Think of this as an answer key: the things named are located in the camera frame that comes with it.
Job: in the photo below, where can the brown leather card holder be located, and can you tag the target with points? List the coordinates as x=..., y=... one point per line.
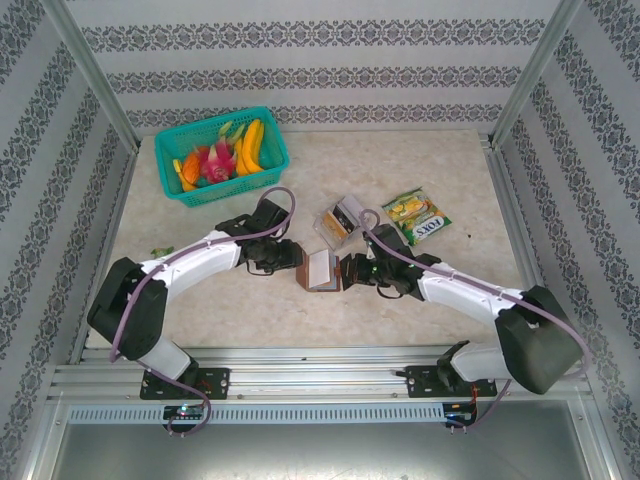
x=301, y=272

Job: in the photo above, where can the clear acrylic card stand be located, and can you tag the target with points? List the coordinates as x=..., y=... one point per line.
x=347, y=240

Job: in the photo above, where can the plain white card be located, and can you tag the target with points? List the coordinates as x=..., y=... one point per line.
x=320, y=270

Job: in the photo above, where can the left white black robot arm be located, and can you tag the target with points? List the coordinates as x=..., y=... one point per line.
x=200, y=255

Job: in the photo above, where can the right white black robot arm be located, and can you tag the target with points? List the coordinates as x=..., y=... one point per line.
x=460, y=300

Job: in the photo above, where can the orange card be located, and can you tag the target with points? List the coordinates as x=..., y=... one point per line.
x=332, y=225

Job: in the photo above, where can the black card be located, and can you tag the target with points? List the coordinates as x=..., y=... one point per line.
x=342, y=216

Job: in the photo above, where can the green yellow candy packet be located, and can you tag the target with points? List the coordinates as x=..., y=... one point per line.
x=417, y=217

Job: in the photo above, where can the teal plastic basket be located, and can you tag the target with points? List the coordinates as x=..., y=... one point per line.
x=225, y=192

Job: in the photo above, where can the pink dragon fruit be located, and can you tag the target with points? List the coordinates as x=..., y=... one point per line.
x=217, y=165

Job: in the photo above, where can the small yellow banana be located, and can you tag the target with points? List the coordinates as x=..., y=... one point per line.
x=186, y=186

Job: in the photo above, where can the small green wrapper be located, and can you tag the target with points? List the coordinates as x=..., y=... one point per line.
x=161, y=252

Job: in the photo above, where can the yellow banana bunch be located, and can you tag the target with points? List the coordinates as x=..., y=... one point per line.
x=250, y=147

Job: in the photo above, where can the orange mango fruit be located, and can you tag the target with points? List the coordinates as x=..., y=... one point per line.
x=191, y=169

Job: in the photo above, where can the galvanised metal sheet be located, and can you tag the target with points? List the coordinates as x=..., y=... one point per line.
x=320, y=450

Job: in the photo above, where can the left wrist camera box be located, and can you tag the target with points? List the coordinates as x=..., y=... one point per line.
x=270, y=215

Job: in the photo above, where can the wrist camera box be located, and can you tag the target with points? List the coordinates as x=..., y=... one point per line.
x=387, y=234
x=270, y=215

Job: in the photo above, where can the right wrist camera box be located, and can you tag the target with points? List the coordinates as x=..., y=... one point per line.
x=387, y=234

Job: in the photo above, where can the aluminium frame cross rail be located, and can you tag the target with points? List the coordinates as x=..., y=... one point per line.
x=310, y=380

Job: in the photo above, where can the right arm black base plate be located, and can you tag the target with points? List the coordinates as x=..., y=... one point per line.
x=422, y=382

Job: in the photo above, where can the aluminium frame side rail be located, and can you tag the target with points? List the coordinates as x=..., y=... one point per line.
x=520, y=240
x=107, y=225

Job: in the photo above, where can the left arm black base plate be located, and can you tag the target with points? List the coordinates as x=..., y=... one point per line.
x=215, y=382

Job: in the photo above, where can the aluminium frame post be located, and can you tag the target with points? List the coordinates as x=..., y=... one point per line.
x=537, y=65
x=85, y=65

